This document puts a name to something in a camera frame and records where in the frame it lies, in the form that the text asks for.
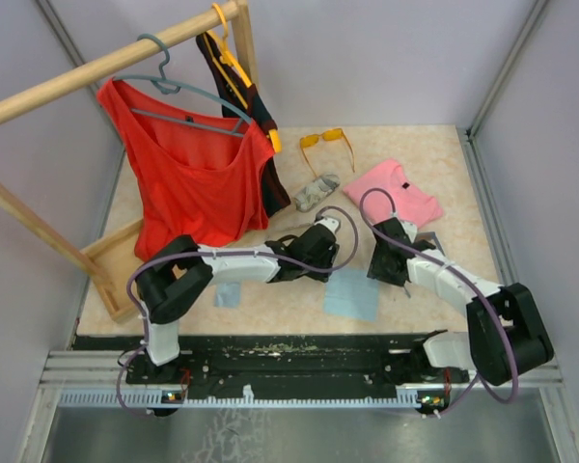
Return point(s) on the red tank top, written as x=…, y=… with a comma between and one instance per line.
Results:
x=197, y=174

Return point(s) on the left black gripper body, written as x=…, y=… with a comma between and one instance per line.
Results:
x=327, y=260

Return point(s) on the grey patterned glasses case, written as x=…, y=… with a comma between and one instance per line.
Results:
x=316, y=191

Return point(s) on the grey-framed sunglasses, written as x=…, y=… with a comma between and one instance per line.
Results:
x=425, y=272

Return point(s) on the narrow blue cleaning cloth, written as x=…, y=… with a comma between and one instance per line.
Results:
x=227, y=295

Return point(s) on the dark navy maroon garment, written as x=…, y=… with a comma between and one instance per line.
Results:
x=274, y=194

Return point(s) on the wooden clothes rack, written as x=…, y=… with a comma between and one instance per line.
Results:
x=106, y=261

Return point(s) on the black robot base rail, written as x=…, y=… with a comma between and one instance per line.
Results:
x=302, y=371

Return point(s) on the orange sunglasses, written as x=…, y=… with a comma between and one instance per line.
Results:
x=330, y=135

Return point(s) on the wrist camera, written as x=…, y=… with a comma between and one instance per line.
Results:
x=330, y=223
x=415, y=231

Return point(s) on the grey-blue clothes hanger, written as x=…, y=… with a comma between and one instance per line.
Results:
x=171, y=87

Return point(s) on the square blue cleaning cloth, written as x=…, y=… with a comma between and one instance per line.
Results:
x=350, y=293

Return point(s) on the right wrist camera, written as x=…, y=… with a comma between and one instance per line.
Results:
x=415, y=231

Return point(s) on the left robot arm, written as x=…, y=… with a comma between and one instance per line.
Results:
x=170, y=284

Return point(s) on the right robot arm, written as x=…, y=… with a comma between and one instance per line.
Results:
x=505, y=333

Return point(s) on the yellow clothes hanger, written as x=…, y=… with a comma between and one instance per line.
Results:
x=231, y=60

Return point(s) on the folded pink t-shirt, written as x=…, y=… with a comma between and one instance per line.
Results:
x=411, y=203

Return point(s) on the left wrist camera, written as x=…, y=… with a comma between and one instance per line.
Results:
x=330, y=223

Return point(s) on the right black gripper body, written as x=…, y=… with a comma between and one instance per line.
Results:
x=380, y=268

